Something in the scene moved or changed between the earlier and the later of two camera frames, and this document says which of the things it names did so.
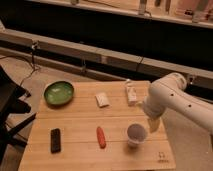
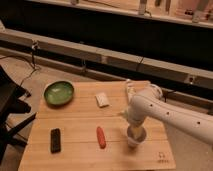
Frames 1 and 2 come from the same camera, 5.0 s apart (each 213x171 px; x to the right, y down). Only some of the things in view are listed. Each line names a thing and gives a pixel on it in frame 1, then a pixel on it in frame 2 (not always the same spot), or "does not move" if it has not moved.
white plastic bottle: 131,92 does not move
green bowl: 59,93 does not move
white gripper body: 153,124 → 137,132
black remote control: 55,140 does not move
